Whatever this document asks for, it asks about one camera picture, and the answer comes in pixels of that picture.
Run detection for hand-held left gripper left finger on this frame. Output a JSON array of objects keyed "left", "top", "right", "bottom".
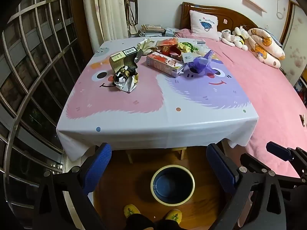
[{"left": 31, "top": 143, "right": 112, "bottom": 230}]

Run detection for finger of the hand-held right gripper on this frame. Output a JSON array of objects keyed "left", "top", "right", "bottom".
[
  {"left": 240, "top": 153, "right": 267, "bottom": 172},
  {"left": 267, "top": 142, "right": 307, "bottom": 173}
]

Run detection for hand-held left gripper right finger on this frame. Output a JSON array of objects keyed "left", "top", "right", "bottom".
[{"left": 206, "top": 143, "right": 288, "bottom": 230}]

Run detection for blue bin with cream rim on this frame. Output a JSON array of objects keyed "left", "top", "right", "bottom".
[{"left": 151, "top": 164, "right": 195, "bottom": 206}]

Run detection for black foil bag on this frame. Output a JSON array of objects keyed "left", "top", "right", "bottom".
[{"left": 112, "top": 66, "right": 139, "bottom": 93}]

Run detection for purple plastic bag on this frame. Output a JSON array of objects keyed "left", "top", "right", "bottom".
[{"left": 185, "top": 50, "right": 215, "bottom": 78}]

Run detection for olive green cardboard box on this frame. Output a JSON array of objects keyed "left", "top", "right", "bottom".
[{"left": 110, "top": 48, "right": 139, "bottom": 73}]

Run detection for clear plastic wrap white label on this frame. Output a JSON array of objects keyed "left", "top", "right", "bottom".
[{"left": 181, "top": 49, "right": 209, "bottom": 64}]

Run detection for strawberry print carton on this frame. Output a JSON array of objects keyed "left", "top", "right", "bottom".
[{"left": 146, "top": 52, "right": 185, "bottom": 78}]

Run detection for yellow green wrapper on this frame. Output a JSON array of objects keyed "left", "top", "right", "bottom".
[{"left": 179, "top": 42, "right": 199, "bottom": 53}]

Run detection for red snack packet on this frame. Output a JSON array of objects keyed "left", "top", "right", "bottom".
[{"left": 161, "top": 45, "right": 184, "bottom": 58}]

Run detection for pale green plastic snack bag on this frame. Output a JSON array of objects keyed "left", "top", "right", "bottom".
[{"left": 137, "top": 38, "right": 157, "bottom": 54}]

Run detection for orange plastic packet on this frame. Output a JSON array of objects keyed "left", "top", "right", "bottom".
[{"left": 157, "top": 38, "right": 180, "bottom": 47}]

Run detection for yellow slipper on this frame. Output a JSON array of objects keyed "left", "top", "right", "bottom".
[
  {"left": 123, "top": 204, "right": 141, "bottom": 218},
  {"left": 165, "top": 209, "right": 183, "bottom": 222}
]

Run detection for pink bed blanket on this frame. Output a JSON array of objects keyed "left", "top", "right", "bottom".
[{"left": 176, "top": 28, "right": 307, "bottom": 178}]

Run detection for person's black trousers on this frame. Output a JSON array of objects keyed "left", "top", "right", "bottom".
[{"left": 126, "top": 214, "right": 180, "bottom": 230}]

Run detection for rolled cream printed quilt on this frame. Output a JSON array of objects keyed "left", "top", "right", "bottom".
[{"left": 247, "top": 27, "right": 286, "bottom": 69}]

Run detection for white yellow plush toy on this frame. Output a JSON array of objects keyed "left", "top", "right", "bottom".
[{"left": 234, "top": 25, "right": 248, "bottom": 51}]

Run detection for metal window grille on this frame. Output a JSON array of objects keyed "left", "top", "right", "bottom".
[{"left": 0, "top": 0, "right": 81, "bottom": 211}]

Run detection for pink white square pillow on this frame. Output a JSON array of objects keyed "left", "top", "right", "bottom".
[{"left": 189, "top": 10, "right": 220, "bottom": 41}]

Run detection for small white blue box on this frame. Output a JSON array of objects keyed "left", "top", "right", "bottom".
[{"left": 165, "top": 26, "right": 180, "bottom": 37}]

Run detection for stack of books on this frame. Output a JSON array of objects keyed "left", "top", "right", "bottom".
[{"left": 140, "top": 24, "right": 166, "bottom": 38}]

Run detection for cream curtain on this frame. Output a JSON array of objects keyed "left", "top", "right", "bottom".
[{"left": 83, "top": 0, "right": 129, "bottom": 53}]

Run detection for dark hanging bag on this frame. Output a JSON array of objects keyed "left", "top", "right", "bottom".
[{"left": 124, "top": 0, "right": 142, "bottom": 32}]

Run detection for cream door brown frame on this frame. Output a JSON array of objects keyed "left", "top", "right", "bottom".
[{"left": 279, "top": 0, "right": 307, "bottom": 85}]

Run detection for white wall cable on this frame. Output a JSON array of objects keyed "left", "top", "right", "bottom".
[{"left": 276, "top": 0, "right": 285, "bottom": 20}]

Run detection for pink wall shelf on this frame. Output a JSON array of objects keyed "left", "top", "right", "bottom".
[{"left": 242, "top": 0, "right": 268, "bottom": 13}]

